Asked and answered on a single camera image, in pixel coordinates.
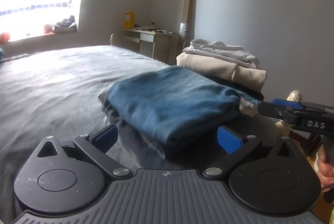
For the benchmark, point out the beige folded garment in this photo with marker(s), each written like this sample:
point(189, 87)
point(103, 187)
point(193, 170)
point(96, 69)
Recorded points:
point(221, 70)

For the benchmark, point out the white rolled bundle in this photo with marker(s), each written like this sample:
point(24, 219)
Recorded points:
point(113, 39)

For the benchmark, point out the black folded garment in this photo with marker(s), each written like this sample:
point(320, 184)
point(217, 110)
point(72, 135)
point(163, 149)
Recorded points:
point(250, 92)

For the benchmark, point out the stack of folded clothes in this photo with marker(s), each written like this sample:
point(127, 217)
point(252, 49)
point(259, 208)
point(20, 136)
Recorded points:
point(130, 135)

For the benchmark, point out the dark crumpled cloth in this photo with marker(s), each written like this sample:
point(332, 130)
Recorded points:
point(65, 20)

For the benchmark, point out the blue duvet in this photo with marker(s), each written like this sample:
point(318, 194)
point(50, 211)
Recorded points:
point(1, 54)

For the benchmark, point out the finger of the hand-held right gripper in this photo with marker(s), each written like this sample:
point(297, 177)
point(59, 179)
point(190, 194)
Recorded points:
point(284, 102)
point(271, 109)

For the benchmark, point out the grey fleece bed sheet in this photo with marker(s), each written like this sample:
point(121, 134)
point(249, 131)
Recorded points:
point(52, 88)

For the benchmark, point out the pale grey folded garment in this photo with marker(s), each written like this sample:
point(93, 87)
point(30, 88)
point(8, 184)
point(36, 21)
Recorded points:
point(221, 51)

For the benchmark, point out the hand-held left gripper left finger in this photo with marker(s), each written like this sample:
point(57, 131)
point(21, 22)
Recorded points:
point(105, 139)

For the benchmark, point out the blue denim jeans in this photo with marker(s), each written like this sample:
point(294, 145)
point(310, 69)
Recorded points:
point(169, 101)

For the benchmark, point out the cream carved bedpost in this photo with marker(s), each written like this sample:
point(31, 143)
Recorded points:
point(294, 96)

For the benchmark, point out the small wooden desk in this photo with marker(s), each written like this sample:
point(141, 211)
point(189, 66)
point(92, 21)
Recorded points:
point(146, 38)

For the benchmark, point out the pink pot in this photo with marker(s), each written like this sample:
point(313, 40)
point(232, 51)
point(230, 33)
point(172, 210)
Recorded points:
point(47, 29)

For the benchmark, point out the cream folded garment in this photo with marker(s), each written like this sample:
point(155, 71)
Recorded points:
point(248, 109)

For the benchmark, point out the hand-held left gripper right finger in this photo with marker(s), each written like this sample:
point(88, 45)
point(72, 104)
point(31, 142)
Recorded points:
point(231, 140)

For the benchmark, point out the yellow box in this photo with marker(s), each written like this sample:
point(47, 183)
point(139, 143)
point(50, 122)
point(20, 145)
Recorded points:
point(129, 20)

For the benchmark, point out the person's right hand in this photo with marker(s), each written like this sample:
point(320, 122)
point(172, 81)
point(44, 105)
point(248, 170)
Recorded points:
point(325, 173)

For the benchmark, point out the orange soft object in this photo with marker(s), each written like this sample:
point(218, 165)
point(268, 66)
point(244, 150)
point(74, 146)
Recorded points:
point(4, 37)

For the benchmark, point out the tall cardboard box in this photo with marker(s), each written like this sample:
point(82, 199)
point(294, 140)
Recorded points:
point(188, 4)

